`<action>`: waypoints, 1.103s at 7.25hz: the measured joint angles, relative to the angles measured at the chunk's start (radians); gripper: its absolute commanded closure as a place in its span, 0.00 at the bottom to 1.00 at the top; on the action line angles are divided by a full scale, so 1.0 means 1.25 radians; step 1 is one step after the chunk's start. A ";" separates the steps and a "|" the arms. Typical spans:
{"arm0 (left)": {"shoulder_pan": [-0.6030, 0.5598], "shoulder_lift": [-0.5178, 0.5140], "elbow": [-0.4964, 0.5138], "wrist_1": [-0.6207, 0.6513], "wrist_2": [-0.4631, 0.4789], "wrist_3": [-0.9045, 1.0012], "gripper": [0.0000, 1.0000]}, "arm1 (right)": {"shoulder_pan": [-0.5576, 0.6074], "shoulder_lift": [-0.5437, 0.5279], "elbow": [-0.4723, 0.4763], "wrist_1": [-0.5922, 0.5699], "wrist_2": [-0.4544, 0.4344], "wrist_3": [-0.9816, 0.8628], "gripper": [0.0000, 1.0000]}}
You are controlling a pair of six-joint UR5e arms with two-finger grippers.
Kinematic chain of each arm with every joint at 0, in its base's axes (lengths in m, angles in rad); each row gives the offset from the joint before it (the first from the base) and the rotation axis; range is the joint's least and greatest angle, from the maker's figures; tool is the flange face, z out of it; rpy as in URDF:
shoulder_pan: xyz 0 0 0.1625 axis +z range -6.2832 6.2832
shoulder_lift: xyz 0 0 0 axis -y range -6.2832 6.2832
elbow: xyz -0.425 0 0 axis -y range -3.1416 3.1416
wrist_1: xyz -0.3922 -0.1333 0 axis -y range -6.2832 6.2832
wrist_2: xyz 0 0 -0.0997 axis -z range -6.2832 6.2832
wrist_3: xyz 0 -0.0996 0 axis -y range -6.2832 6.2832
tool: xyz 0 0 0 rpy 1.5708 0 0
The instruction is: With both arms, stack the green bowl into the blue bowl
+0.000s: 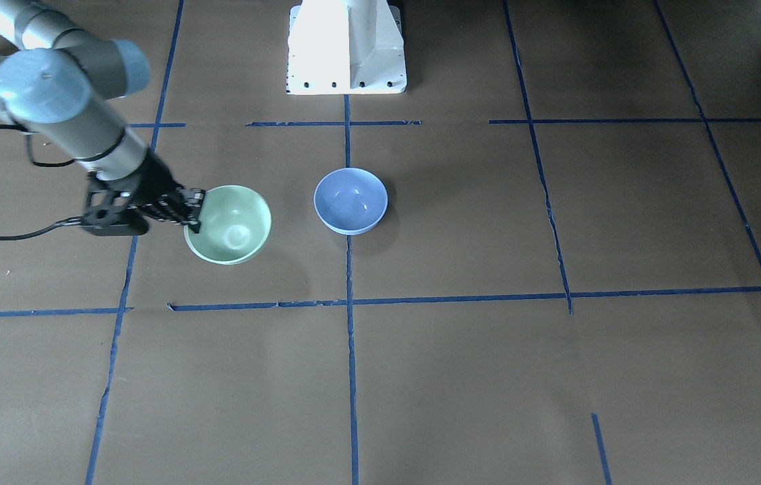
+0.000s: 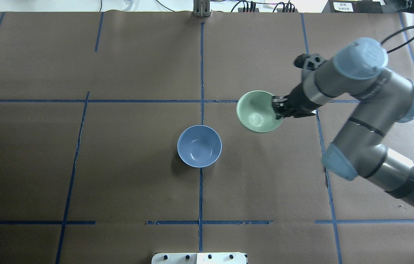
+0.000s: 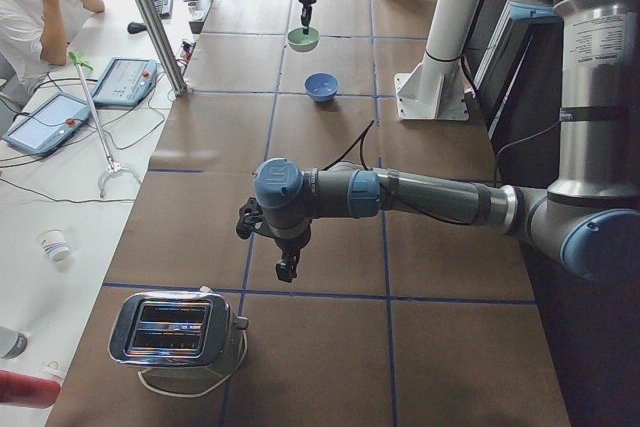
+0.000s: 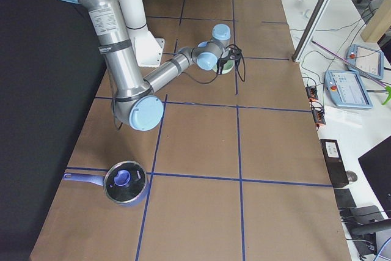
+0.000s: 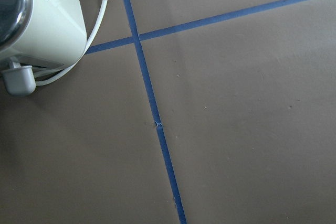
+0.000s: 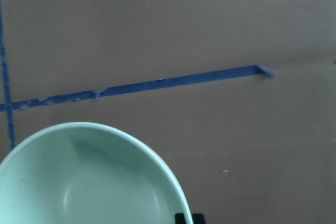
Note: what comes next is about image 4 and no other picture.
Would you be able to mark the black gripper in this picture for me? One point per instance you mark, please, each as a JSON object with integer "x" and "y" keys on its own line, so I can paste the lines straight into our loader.
{"x": 222, "y": 66}

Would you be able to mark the green bowl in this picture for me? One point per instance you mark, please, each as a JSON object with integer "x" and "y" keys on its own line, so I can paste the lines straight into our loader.
{"x": 223, "y": 67}

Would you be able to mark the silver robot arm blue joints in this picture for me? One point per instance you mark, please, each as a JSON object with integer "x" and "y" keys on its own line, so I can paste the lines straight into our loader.
{"x": 134, "y": 102}

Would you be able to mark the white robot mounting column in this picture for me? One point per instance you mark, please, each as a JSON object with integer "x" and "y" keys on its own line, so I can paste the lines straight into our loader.
{"x": 147, "y": 48}

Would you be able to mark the left black power strip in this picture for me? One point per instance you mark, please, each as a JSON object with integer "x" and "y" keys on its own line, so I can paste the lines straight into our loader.
{"x": 312, "y": 93}

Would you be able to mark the black power strip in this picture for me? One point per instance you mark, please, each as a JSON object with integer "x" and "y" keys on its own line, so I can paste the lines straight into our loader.
{"x": 312, "y": 93}
{"x": 318, "y": 113}

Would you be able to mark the right black power strip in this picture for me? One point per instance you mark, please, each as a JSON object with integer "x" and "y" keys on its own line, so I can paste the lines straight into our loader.
{"x": 318, "y": 113}

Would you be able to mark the near blue teach pendant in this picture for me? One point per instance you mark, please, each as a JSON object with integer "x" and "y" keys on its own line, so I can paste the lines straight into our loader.
{"x": 346, "y": 89}

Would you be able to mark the blue teach pendant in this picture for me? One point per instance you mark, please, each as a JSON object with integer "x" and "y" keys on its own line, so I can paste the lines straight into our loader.
{"x": 346, "y": 89}
{"x": 367, "y": 59}

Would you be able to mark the black box with label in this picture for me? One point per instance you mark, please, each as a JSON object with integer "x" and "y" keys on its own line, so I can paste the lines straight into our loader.
{"x": 334, "y": 163}

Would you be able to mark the far blue teach pendant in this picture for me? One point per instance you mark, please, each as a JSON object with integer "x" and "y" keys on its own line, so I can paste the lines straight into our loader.
{"x": 367, "y": 59}

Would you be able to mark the blue pot with glass lid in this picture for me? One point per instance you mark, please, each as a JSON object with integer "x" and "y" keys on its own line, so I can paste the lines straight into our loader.
{"x": 126, "y": 183}

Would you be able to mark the black computer monitor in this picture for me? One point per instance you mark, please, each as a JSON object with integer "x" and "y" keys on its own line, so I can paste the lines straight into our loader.
{"x": 375, "y": 165}

